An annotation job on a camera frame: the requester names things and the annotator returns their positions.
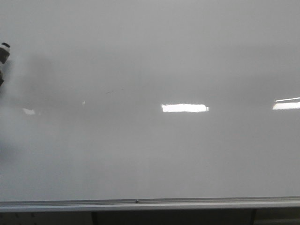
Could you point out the white black whiteboard marker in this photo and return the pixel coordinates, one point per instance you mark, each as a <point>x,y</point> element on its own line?
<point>4,55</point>

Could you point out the white whiteboard with aluminium frame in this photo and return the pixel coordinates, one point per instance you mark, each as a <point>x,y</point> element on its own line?
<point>150,105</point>

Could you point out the dark table frame below board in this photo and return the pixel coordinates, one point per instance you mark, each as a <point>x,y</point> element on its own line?
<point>175,217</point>

